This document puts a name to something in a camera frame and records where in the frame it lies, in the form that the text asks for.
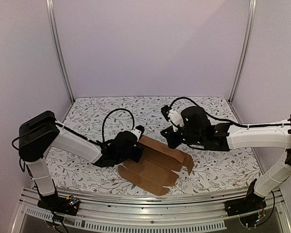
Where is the brown cardboard box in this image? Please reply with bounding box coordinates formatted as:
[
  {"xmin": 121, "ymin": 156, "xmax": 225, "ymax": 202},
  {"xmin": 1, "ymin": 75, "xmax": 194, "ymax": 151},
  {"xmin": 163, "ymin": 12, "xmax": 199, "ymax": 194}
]
[{"xmin": 118, "ymin": 135, "xmax": 194, "ymax": 196}]

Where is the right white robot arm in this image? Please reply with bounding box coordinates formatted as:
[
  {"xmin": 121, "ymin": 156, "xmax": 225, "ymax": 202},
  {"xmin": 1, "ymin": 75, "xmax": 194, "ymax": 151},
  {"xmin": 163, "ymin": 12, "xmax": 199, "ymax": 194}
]
[{"xmin": 161, "ymin": 105, "xmax": 291, "ymax": 212}]

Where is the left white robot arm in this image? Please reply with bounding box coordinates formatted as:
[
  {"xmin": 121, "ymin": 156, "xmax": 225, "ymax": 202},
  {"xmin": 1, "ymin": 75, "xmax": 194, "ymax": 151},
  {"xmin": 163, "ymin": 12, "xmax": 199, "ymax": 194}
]
[{"xmin": 14, "ymin": 111, "xmax": 145, "ymax": 211}]

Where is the floral patterned table mat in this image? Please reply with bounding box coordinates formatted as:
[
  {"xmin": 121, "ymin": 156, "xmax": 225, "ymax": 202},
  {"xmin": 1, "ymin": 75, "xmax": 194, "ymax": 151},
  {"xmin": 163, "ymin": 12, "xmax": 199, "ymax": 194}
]
[{"xmin": 46, "ymin": 97, "xmax": 262, "ymax": 195}]

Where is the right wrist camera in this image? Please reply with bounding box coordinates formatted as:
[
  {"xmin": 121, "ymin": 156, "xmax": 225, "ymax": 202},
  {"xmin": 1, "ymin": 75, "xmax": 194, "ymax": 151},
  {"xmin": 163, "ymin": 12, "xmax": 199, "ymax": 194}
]
[{"xmin": 161, "ymin": 105, "xmax": 184, "ymax": 132}]

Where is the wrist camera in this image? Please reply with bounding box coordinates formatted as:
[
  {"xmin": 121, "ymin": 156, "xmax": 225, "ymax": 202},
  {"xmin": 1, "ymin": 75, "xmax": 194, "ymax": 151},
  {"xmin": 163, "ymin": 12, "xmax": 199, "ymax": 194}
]
[
  {"xmin": 131, "ymin": 125, "xmax": 145, "ymax": 141},
  {"xmin": 161, "ymin": 105, "xmax": 184, "ymax": 132}
]

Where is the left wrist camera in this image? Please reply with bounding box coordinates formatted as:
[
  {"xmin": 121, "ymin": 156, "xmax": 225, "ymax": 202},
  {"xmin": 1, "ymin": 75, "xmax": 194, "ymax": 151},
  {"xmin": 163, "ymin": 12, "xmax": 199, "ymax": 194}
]
[{"xmin": 131, "ymin": 125, "xmax": 145, "ymax": 141}]

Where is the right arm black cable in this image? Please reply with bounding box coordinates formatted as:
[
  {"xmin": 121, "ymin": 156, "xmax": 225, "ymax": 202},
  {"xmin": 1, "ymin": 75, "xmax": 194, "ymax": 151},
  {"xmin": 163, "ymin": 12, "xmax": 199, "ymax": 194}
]
[{"xmin": 169, "ymin": 97, "xmax": 291, "ymax": 129}]

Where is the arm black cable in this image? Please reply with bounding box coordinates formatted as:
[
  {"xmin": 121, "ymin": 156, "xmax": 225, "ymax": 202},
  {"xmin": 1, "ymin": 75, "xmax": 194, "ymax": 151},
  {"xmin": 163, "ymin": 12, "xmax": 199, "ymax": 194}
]
[
  {"xmin": 169, "ymin": 97, "xmax": 291, "ymax": 129},
  {"xmin": 101, "ymin": 108, "xmax": 136, "ymax": 146}
]

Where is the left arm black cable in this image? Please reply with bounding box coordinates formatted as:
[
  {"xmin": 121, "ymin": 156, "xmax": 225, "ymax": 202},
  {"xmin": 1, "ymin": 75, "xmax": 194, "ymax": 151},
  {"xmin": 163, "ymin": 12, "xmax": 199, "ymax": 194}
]
[{"xmin": 101, "ymin": 108, "xmax": 136, "ymax": 146}]

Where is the aluminium front rail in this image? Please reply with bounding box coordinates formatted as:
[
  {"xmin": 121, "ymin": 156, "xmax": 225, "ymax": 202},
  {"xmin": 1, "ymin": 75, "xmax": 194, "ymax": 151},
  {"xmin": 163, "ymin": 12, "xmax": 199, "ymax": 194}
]
[{"xmin": 11, "ymin": 187, "xmax": 291, "ymax": 233}]

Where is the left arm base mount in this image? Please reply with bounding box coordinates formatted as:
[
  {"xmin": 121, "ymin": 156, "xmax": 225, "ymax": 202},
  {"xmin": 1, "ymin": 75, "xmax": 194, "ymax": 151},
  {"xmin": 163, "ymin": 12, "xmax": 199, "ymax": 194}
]
[{"xmin": 37, "ymin": 189, "xmax": 81, "ymax": 216}]

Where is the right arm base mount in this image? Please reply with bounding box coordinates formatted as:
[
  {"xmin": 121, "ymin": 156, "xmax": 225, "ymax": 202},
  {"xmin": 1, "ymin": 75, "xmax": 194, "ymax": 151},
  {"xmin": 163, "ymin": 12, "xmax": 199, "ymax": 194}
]
[{"xmin": 224, "ymin": 179, "xmax": 266, "ymax": 216}]

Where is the right aluminium frame post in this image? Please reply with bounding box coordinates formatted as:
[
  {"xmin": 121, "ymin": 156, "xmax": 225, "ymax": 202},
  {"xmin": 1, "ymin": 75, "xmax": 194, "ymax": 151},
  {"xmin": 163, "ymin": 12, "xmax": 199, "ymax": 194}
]
[{"xmin": 228, "ymin": 0, "xmax": 257, "ymax": 105}]

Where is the aluminium frame post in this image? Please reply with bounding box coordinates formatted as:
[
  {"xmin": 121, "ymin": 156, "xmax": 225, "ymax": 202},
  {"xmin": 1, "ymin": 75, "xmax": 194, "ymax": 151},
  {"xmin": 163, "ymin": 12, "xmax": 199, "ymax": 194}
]
[
  {"xmin": 46, "ymin": 0, "xmax": 75, "ymax": 103},
  {"xmin": 228, "ymin": 0, "xmax": 257, "ymax": 105}
]

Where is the left aluminium frame post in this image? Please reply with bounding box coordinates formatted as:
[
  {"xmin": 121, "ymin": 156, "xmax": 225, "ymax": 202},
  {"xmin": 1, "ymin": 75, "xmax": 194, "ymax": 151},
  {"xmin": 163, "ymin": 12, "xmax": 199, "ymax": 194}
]
[{"xmin": 46, "ymin": 0, "xmax": 75, "ymax": 103}]

